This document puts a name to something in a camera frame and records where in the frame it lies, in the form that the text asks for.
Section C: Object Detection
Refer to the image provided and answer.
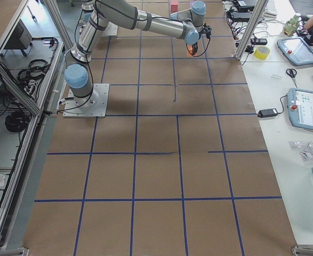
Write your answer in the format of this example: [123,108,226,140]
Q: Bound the brown paper table cover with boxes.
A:
[23,1,295,255]

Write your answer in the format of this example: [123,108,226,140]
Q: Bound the coiled black cable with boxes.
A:
[5,109,30,133]

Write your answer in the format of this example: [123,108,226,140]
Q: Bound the aluminium frame rail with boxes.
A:
[0,61,42,116]

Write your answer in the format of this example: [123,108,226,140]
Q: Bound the aluminium frame post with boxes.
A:
[235,0,268,60]

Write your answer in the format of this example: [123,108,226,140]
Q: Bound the bag of metal screws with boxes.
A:
[288,140,313,161]

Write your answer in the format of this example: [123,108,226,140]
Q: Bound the lower teach pendant tablet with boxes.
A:
[287,88,313,130]

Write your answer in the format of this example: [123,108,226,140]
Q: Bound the red foam cube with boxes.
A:
[170,0,179,13]

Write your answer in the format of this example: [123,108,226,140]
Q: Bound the grey electronics box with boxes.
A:
[4,19,33,57]

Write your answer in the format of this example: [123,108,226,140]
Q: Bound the black handled scissors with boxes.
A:
[286,68,298,88]

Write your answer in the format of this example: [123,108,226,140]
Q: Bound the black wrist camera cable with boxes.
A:
[190,23,213,58]

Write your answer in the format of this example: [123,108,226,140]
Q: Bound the yellow tape roll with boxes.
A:
[254,45,270,60]

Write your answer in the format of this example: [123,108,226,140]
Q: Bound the black power adapter brick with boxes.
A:
[257,108,278,118]

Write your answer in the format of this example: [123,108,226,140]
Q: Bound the upper teach pendant tablet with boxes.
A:
[277,37,313,66]

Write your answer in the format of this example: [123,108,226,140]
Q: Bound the orange foam cube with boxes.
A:
[186,45,195,56]

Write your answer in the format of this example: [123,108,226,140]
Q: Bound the teach pendant tablet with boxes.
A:
[277,37,313,66]
[287,88,313,130]

